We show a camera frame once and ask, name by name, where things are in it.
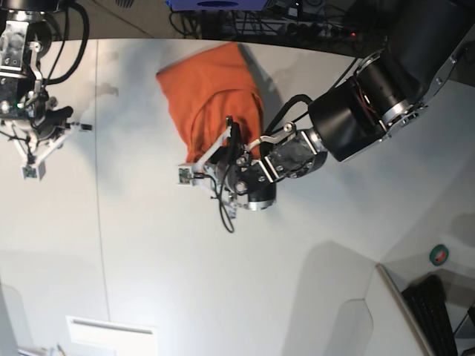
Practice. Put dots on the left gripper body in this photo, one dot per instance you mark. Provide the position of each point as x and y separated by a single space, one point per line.
247 183

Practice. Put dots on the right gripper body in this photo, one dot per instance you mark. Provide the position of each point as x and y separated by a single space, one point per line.
50 127

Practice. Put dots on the orange t-shirt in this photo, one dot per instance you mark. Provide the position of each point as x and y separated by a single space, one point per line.
204 89

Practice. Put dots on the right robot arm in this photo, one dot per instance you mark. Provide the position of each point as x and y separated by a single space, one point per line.
28 111

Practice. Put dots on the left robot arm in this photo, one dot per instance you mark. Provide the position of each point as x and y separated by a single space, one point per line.
387 89

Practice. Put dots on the white paper sheet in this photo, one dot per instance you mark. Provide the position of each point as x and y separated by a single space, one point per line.
120 338

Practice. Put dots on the green tape roll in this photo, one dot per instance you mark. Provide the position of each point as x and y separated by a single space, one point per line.
439 255

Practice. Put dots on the black keyboard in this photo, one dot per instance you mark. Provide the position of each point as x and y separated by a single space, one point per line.
426 300

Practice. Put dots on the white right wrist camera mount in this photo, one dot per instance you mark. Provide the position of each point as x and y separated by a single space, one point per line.
34 149

